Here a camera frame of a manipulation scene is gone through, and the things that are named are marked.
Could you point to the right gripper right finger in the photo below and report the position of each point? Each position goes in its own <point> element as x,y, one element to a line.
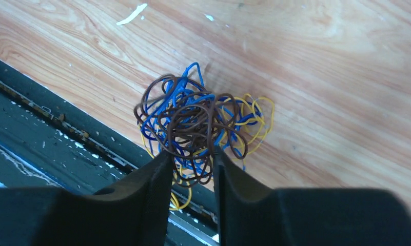
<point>250,213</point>

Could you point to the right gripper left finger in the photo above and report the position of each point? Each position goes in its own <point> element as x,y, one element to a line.
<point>132,211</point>

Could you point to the cable ball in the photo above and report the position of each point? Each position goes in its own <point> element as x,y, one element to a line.
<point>179,115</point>

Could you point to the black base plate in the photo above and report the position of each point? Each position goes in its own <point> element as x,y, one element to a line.
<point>47,142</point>

